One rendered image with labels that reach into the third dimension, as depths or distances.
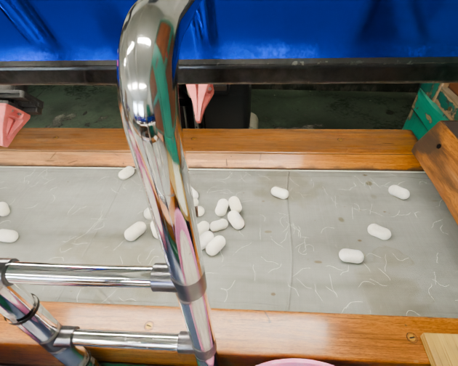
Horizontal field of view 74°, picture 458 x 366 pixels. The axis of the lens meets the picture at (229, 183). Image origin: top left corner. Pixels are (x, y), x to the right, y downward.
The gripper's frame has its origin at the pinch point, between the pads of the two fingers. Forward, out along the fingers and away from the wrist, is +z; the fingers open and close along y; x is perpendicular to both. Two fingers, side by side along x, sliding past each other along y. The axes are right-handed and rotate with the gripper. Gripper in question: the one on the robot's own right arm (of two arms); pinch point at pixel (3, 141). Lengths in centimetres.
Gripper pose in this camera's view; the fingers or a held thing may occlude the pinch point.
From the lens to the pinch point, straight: 73.4
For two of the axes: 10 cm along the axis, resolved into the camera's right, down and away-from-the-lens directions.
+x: 0.5, 1.1, 9.9
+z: -0.3, 9.9, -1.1
